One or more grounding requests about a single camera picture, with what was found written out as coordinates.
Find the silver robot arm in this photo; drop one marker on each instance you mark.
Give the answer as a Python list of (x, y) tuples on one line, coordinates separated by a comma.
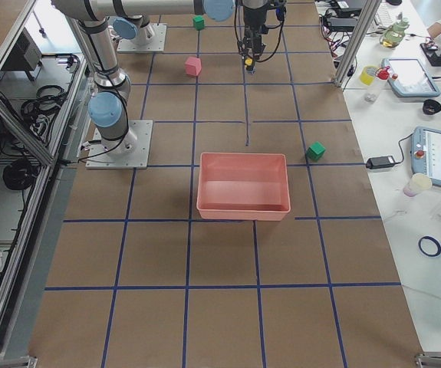
[(136, 29), (150, 103)]

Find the green foam cube near tray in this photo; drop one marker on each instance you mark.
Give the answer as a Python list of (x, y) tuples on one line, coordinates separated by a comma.
[(315, 151)]

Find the aluminium frame post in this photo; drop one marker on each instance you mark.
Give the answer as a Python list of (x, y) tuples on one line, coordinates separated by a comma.
[(365, 19)]

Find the yellow tape roll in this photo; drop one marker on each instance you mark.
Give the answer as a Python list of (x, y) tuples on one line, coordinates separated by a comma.
[(368, 74)]

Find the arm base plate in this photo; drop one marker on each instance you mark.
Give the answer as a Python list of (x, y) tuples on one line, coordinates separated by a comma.
[(156, 45), (133, 152)]

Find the teach pendant near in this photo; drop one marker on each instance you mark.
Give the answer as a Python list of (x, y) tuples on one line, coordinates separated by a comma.
[(426, 153)]

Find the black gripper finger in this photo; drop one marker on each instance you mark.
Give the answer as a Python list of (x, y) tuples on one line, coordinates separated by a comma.
[(243, 52), (259, 48)]

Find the yellow push button switch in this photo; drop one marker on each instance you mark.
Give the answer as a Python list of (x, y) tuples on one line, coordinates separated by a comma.
[(249, 65)]

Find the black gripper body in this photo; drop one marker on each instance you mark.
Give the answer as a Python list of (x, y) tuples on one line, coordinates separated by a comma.
[(251, 16)]

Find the pink foam cube far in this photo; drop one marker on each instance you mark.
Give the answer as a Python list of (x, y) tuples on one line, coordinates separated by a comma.
[(193, 66)]

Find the pink plastic tray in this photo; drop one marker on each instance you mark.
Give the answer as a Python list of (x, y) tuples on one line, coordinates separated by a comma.
[(243, 186)]

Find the clear squeeze bottle red cap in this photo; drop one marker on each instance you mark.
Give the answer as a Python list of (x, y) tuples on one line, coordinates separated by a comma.
[(379, 81)]

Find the black small bowl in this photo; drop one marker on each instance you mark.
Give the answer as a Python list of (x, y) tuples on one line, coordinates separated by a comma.
[(431, 107)]

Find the green foam cube near base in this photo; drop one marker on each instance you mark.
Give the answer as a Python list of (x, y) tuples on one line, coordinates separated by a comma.
[(198, 22)]

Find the teach pendant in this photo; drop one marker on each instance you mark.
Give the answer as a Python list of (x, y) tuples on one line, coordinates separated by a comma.
[(426, 153), (413, 80)]

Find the green glass jar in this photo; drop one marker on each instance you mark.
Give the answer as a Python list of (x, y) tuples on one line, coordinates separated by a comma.
[(394, 34)]

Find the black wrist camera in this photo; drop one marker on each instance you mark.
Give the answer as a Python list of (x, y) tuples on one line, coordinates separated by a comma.
[(280, 9)]

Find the black power adapter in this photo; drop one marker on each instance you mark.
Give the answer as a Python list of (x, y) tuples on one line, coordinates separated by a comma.
[(380, 162)]

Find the white paper cup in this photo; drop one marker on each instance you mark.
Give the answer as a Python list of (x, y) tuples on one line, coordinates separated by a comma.
[(417, 184)]

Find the teach pendant far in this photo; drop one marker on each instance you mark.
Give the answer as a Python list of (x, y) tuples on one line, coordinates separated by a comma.
[(413, 80)]

